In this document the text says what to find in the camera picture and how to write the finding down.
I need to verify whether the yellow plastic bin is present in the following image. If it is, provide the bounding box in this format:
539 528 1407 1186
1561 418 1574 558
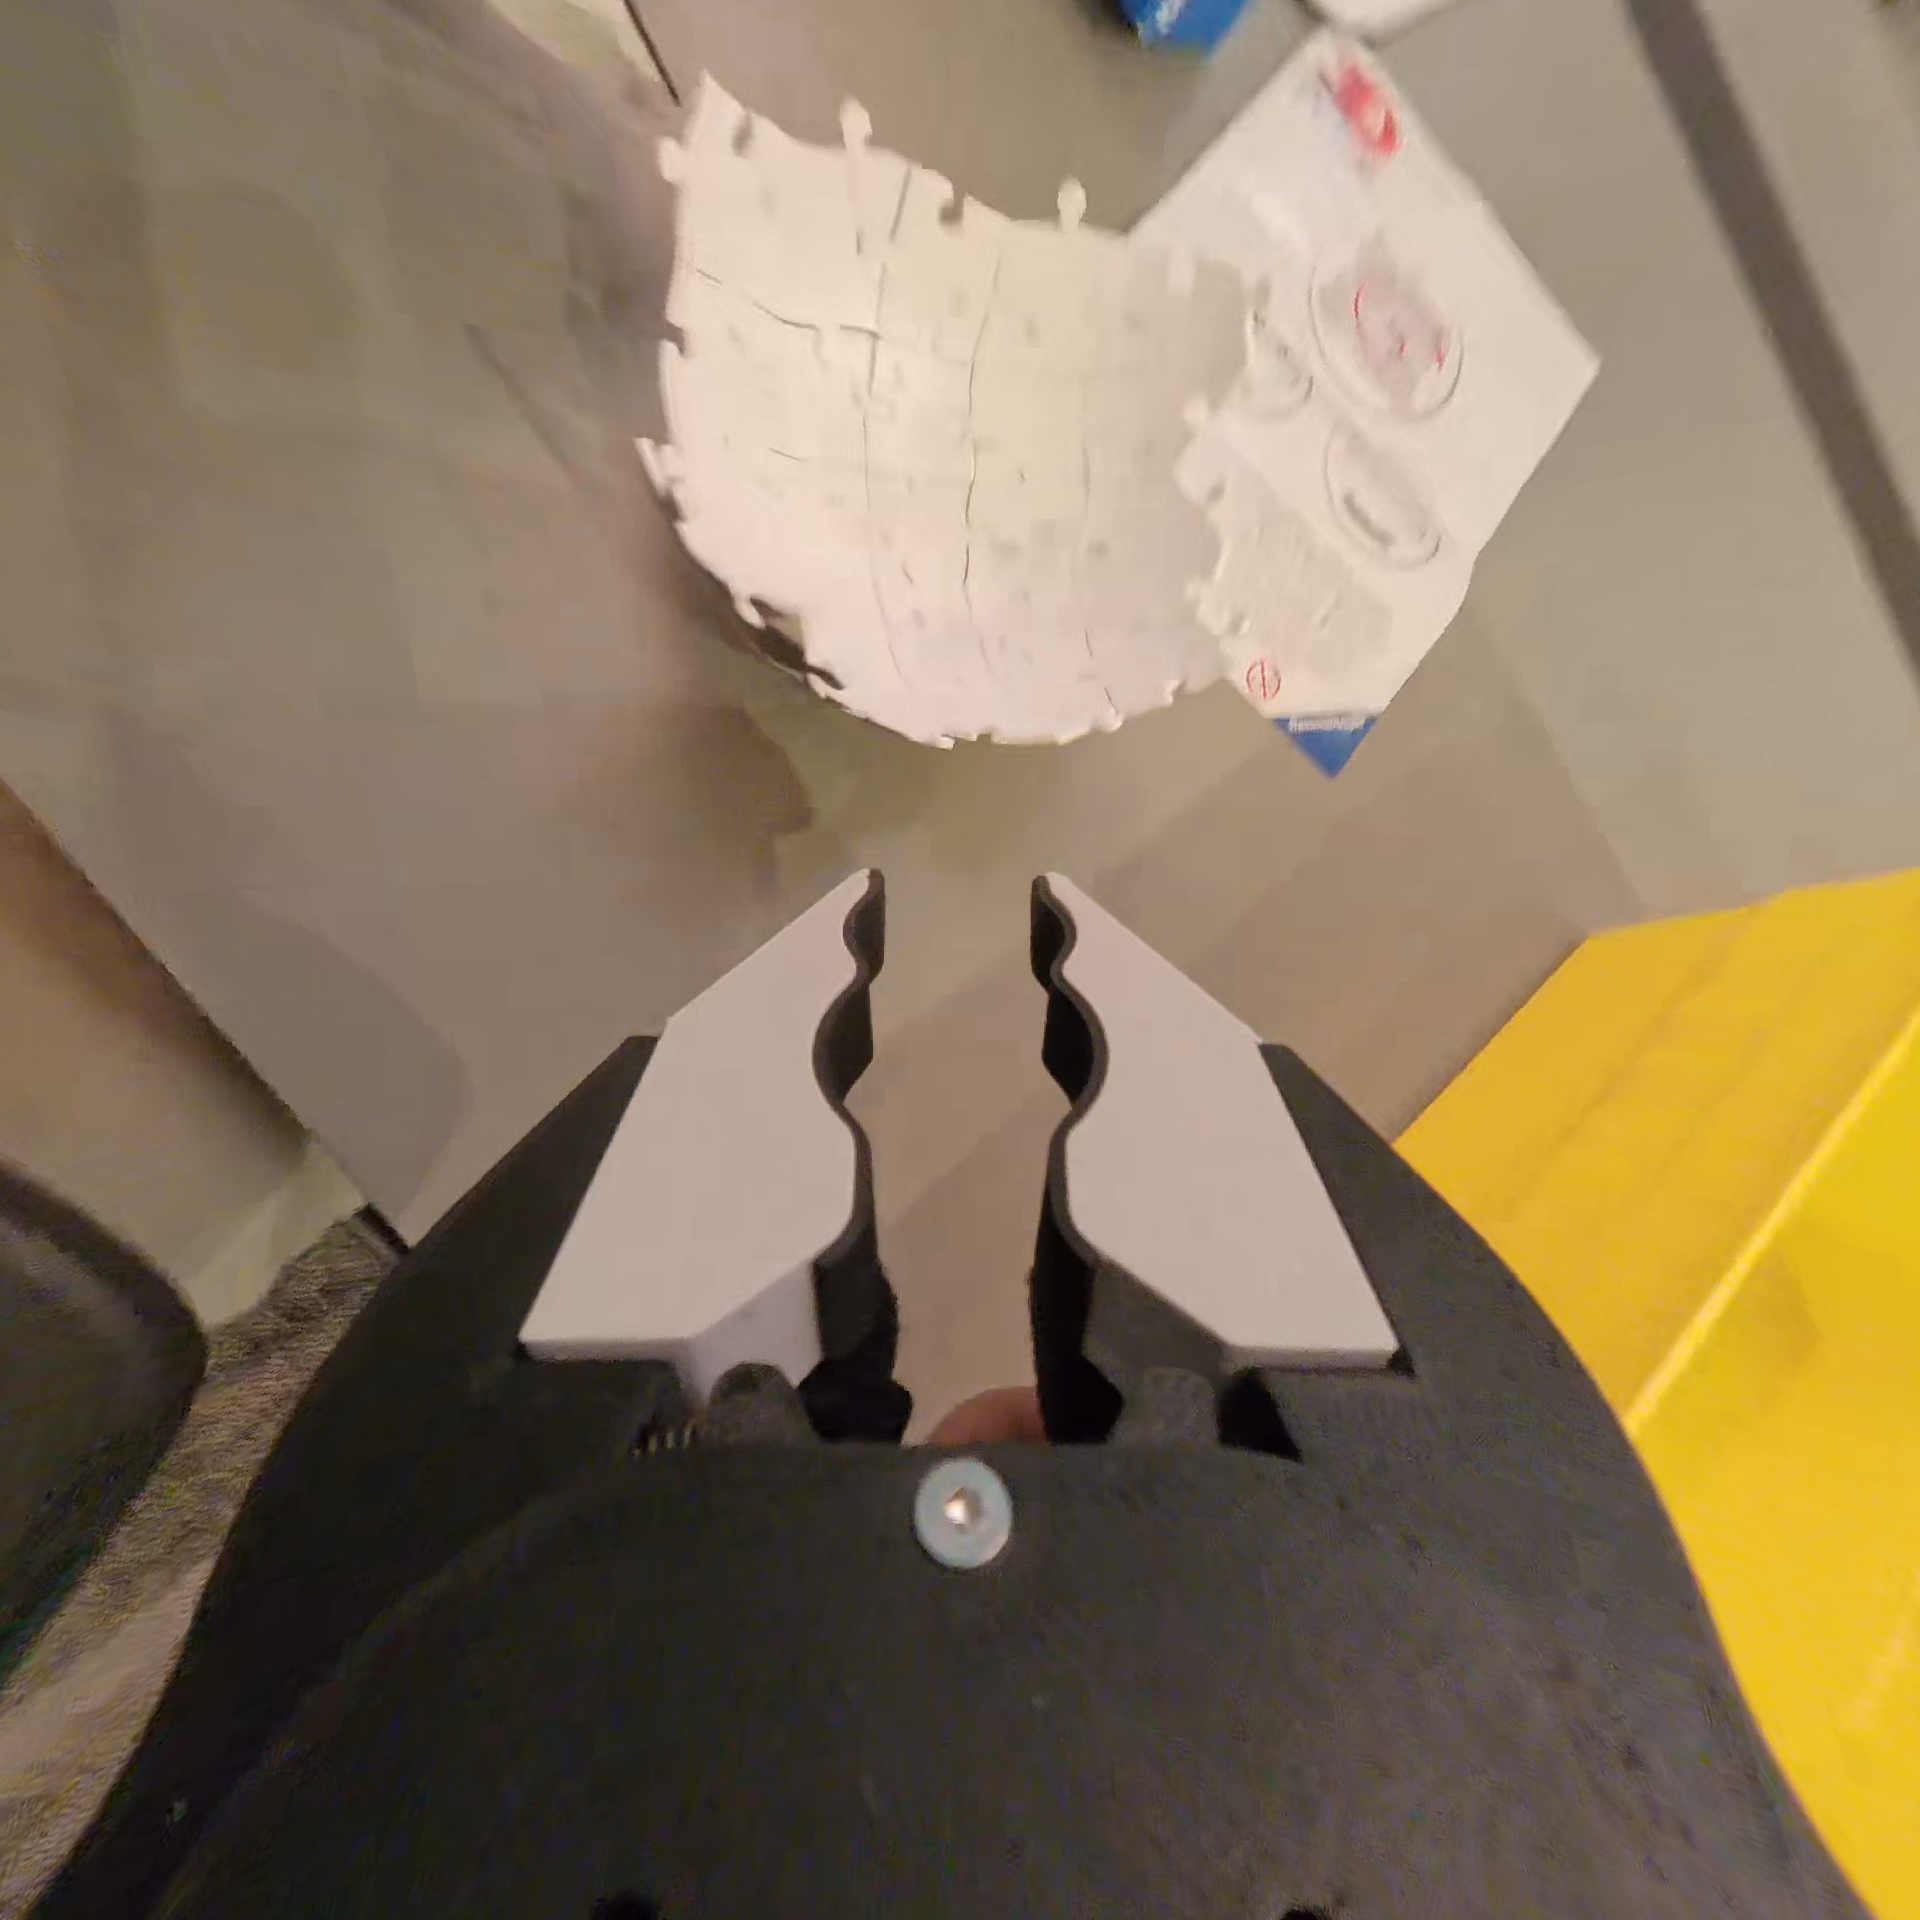
1390 867 1920 1920

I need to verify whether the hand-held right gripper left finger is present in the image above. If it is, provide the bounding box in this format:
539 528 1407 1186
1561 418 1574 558
516 867 910 1450

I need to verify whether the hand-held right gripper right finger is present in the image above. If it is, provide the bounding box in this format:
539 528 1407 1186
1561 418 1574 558
1030 870 1403 1450

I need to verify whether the partly built puzzle ball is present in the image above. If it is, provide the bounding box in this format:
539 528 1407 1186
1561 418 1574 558
631 76 1249 755

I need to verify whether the dark grey chair seat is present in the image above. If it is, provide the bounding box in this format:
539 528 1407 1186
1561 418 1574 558
0 1158 214 1668

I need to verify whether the person's beige trouser leg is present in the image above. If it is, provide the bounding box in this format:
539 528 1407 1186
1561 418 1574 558
0 777 378 1327

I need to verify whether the white instruction leaflet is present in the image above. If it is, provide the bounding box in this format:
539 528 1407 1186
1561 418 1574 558
1126 29 1606 783

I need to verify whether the blue puzzle box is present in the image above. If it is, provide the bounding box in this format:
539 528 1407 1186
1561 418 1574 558
1107 0 1265 50

